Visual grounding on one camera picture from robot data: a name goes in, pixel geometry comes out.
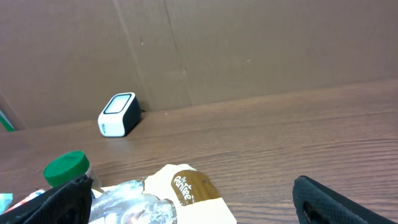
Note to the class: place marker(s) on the white barcode scanner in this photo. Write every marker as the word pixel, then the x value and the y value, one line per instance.
pixel 120 115

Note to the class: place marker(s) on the teal snack packet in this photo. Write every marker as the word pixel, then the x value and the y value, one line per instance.
pixel 5 201

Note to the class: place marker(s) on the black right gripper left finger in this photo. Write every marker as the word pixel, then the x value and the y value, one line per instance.
pixel 67 203

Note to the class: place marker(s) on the green lid jar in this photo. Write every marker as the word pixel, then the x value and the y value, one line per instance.
pixel 69 166

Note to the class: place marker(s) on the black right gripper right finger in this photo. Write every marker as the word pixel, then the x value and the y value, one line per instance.
pixel 318 204

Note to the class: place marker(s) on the orange tissue pack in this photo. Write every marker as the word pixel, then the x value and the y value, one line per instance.
pixel 28 198

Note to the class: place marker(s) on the beige Pantree snack bag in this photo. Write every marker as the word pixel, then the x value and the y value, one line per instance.
pixel 176 194

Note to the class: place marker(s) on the green pole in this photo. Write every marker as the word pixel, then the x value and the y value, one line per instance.
pixel 6 123

